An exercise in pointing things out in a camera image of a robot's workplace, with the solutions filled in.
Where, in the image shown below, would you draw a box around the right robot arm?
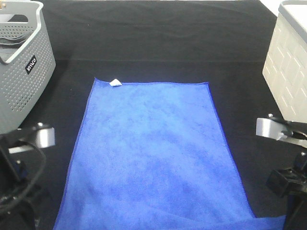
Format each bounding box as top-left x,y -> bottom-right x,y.
256,114 -> 307,230

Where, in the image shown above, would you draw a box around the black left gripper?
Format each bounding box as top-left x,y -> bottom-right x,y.
0,143 -> 51,230

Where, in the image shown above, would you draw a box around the white plastic storage basket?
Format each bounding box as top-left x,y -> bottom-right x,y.
262,0 -> 307,123

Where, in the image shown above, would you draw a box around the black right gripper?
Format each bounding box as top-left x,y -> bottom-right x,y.
266,152 -> 307,230

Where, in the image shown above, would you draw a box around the grey folded cloth in basket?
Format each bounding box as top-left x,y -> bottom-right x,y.
0,14 -> 31,63

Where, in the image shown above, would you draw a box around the grey perforated plastic basket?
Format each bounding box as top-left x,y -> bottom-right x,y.
0,0 -> 56,133

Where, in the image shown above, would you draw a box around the blue microfibre towel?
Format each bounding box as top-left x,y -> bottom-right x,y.
54,80 -> 284,230

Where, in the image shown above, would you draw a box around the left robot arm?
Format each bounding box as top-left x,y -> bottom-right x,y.
0,123 -> 56,230

